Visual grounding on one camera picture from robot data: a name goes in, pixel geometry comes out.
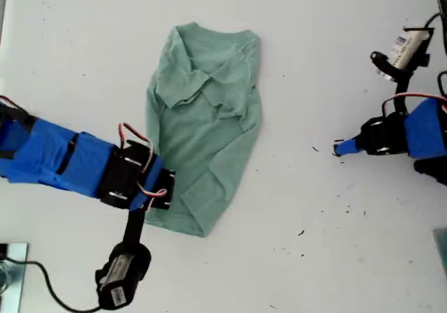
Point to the green t-shirt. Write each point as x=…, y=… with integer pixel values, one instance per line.
x=209, y=135

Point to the black clamp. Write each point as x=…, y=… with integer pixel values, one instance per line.
x=3, y=252

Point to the black camera stalk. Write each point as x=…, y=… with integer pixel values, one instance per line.
x=134, y=225
x=401, y=89

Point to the white camera box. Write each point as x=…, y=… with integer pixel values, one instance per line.
x=405, y=51

